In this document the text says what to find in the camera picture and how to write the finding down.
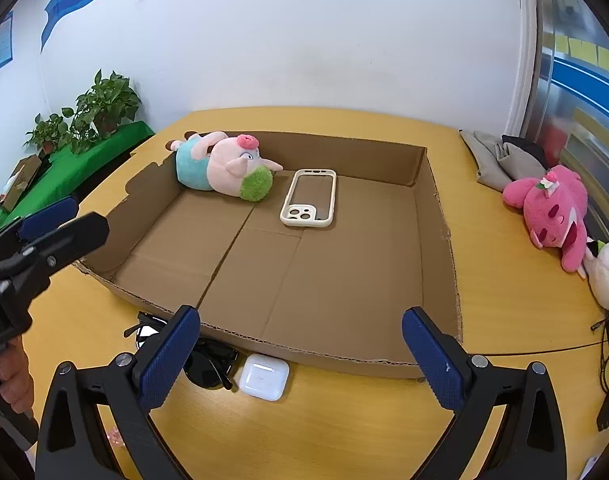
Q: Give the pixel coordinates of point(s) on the yellow sticky notes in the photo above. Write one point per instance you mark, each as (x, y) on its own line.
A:
(582, 50)

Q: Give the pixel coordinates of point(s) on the cardboard box tray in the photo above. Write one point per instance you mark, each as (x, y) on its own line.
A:
(333, 297)

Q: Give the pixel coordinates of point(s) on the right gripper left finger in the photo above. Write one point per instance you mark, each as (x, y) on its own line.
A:
(73, 443)

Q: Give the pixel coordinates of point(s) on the brown cardboard package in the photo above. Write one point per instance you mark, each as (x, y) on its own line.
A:
(18, 182)

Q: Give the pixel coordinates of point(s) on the large potted green plant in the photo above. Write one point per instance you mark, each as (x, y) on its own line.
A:
(100, 111)

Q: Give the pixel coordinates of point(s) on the grey folded cloth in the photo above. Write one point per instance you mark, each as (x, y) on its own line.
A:
(501, 160)

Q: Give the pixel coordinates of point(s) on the black sunglasses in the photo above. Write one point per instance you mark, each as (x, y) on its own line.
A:
(211, 363)

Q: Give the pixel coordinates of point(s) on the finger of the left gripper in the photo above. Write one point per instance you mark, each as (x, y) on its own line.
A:
(58, 249)
(47, 219)

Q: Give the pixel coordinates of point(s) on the white earbuds case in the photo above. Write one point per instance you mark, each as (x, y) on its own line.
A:
(264, 377)

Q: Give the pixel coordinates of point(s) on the small potted green plant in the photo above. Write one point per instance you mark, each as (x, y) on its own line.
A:
(48, 135)

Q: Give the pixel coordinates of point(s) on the pink pig plush toy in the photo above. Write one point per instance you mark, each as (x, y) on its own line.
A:
(230, 165)

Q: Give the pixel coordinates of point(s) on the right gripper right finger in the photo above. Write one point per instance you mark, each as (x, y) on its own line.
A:
(529, 443)

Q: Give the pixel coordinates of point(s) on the green covered table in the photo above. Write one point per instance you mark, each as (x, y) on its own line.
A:
(68, 171)

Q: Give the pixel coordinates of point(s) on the white panda plush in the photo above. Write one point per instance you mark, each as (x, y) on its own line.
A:
(596, 265)

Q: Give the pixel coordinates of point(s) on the operator left hand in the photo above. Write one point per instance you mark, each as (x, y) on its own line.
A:
(17, 384)

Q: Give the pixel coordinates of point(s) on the pink strawberry bear plush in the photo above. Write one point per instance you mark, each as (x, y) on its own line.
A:
(554, 207)

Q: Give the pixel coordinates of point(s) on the cream clear phone case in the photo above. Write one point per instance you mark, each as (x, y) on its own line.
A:
(311, 199)

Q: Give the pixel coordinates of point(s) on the blue framed wall poster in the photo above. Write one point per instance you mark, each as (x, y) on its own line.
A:
(6, 40)

